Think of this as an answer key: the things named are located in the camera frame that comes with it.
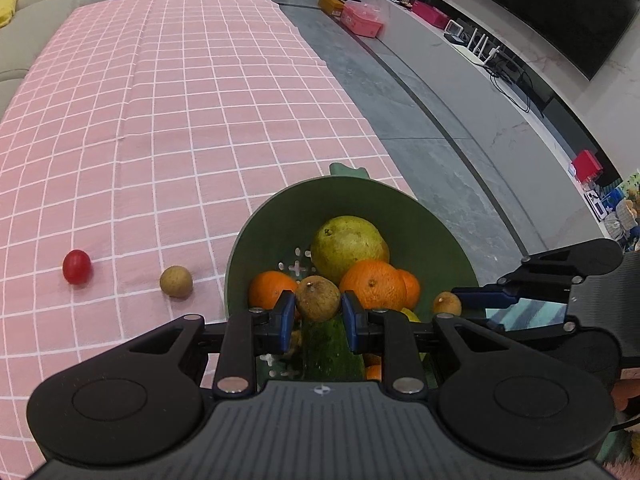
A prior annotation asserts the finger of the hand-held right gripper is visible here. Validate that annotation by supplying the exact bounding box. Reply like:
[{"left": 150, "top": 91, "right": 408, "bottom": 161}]
[
  {"left": 452, "top": 287, "right": 577, "bottom": 334},
  {"left": 500, "top": 238, "right": 624, "bottom": 292}
]

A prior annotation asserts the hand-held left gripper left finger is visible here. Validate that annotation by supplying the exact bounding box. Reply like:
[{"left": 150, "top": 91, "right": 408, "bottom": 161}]
[{"left": 120, "top": 290, "right": 297, "bottom": 398}]

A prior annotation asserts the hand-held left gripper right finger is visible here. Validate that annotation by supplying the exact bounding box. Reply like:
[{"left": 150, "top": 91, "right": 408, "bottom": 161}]
[{"left": 341, "top": 290, "right": 511, "bottom": 396}]

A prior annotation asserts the green cucumber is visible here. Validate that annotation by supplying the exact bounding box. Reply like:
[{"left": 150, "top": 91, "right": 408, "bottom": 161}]
[{"left": 300, "top": 317, "right": 366, "bottom": 382}]

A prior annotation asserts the brown longan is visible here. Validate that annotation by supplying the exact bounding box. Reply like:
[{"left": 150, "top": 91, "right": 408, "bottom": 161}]
[
  {"left": 295, "top": 276, "right": 342, "bottom": 323},
  {"left": 432, "top": 291, "right": 462, "bottom": 317},
  {"left": 160, "top": 266, "right": 194, "bottom": 299}
]

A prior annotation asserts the green guava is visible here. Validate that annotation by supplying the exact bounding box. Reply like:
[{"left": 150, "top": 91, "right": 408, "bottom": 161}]
[{"left": 310, "top": 215, "right": 391, "bottom": 283}]

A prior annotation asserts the green colander bowl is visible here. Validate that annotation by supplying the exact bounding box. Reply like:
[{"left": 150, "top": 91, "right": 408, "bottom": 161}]
[{"left": 225, "top": 162, "right": 478, "bottom": 391}]

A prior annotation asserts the person's right forearm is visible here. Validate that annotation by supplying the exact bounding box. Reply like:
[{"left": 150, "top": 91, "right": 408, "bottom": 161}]
[{"left": 612, "top": 379, "right": 640, "bottom": 413}]

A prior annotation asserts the colourful picture box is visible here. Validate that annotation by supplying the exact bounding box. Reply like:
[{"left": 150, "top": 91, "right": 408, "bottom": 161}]
[{"left": 582, "top": 172, "right": 640, "bottom": 253}]

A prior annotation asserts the red box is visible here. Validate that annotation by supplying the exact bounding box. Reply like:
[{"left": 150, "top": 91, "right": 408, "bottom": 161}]
[{"left": 570, "top": 150, "right": 603, "bottom": 182}]

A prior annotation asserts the white low cabinet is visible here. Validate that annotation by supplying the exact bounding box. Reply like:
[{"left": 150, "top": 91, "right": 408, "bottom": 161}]
[{"left": 280, "top": 0, "right": 640, "bottom": 251}]

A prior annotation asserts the red cherry tomato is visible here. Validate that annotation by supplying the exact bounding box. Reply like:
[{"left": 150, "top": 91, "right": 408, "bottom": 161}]
[{"left": 62, "top": 249, "right": 92, "bottom": 286}]

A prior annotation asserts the pink checked tablecloth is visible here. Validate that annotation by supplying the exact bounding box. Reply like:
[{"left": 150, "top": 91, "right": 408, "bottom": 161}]
[{"left": 0, "top": 0, "right": 418, "bottom": 480}]

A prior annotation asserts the white router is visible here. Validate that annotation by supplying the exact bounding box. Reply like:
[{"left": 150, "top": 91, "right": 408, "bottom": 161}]
[{"left": 467, "top": 27, "right": 501, "bottom": 63}]

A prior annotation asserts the black television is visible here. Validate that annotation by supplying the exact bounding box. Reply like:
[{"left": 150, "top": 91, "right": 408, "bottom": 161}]
[{"left": 437, "top": 0, "right": 640, "bottom": 81}]

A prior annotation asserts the magenta box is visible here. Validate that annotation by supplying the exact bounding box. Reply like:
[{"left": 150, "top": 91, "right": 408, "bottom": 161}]
[{"left": 411, "top": 1, "right": 450, "bottom": 28}]

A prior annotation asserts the pink plastic box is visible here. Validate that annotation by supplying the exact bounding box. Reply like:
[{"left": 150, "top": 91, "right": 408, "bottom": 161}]
[{"left": 341, "top": 1, "right": 387, "bottom": 39}]

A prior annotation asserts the orange box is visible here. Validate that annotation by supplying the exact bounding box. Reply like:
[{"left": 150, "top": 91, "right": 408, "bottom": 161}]
[{"left": 318, "top": 0, "right": 361, "bottom": 16}]

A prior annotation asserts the beige sofa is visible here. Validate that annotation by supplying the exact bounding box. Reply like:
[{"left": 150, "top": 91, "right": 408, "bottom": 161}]
[{"left": 0, "top": 0, "right": 111, "bottom": 116}]

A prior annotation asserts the black cable bundle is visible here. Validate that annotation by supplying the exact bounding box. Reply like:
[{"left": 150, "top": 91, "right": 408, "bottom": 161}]
[{"left": 487, "top": 52, "right": 538, "bottom": 113}]

